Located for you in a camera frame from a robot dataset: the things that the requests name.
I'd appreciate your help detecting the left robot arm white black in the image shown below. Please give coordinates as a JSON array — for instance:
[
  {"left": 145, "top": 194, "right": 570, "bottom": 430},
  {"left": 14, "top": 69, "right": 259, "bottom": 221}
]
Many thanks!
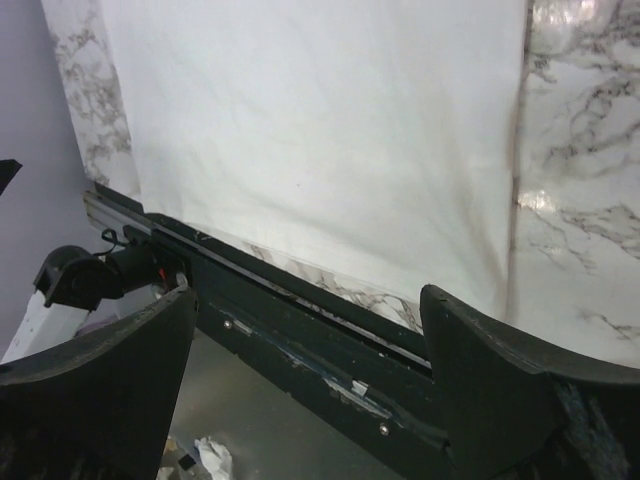
[{"left": 1, "top": 224, "right": 188, "bottom": 364}]

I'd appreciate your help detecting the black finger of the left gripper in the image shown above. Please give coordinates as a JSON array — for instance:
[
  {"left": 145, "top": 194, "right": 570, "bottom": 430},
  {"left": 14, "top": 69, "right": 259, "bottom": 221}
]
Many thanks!
[{"left": 0, "top": 159, "right": 22, "bottom": 195}]

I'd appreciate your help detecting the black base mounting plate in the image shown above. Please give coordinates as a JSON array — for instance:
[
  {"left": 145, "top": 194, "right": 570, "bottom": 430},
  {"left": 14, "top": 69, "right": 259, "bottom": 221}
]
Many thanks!
[{"left": 97, "top": 186, "right": 457, "bottom": 479}]

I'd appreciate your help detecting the aluminium rail frame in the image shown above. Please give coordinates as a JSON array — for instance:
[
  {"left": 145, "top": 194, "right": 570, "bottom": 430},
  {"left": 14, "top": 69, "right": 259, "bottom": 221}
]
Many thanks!
[{"left": 83, "top": 189, "right": 153, "bottom": 238}]

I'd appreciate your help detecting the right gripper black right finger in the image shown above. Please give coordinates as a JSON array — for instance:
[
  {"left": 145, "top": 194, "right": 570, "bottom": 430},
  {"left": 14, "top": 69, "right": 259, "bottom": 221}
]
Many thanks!
[{"left": 420, "top": 285, "right": 639, "bottom": 479}]

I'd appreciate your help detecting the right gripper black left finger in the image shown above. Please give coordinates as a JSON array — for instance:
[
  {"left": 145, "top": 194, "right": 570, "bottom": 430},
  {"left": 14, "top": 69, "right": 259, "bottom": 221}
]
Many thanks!
[{"left": 1, "top": 288, "right": 197, "bottom": 479}]

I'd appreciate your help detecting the crumpled white paper scrap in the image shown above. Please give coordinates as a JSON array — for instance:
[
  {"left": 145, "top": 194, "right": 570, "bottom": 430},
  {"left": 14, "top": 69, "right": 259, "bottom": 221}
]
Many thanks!
[{"left": 194, "top": 437, "right": 234, "bottom": 480}]

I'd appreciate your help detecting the white t-shirt with flower print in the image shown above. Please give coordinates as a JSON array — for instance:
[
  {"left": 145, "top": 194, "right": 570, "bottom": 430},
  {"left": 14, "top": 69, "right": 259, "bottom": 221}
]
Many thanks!
[{"left": 102, "top": 1, "right": 528, "bottom": 319}]

